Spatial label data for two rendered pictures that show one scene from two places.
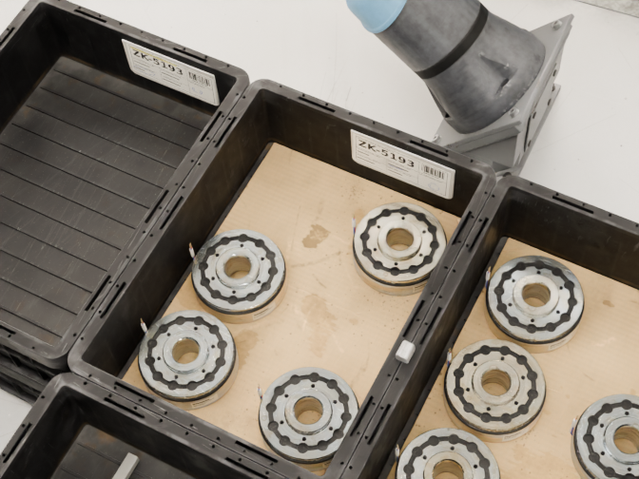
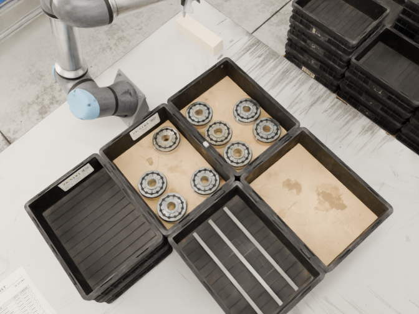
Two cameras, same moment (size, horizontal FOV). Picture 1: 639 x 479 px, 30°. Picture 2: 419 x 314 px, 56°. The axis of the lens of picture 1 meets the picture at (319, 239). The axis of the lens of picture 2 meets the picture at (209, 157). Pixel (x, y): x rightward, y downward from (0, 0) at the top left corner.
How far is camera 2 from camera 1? 0.52 m
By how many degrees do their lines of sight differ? 28
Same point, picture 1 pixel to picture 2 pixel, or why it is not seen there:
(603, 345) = (217, 105)
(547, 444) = (237, 129)
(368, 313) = (180, 156)
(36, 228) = (103, 240)
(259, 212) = (133, 173)
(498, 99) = (133, 98)
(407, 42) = (106, 109)
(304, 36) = (69, 146)
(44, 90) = (52, 223)
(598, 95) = (136, 80)
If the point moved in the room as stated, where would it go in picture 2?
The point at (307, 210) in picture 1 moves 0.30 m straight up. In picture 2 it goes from (140, 160) to (117, 121)
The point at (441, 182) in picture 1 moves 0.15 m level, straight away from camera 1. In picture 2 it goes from (156, 119) to (122, 103)
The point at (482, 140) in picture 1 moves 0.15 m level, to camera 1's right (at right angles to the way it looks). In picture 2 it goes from (139, 109) to (153, 80)
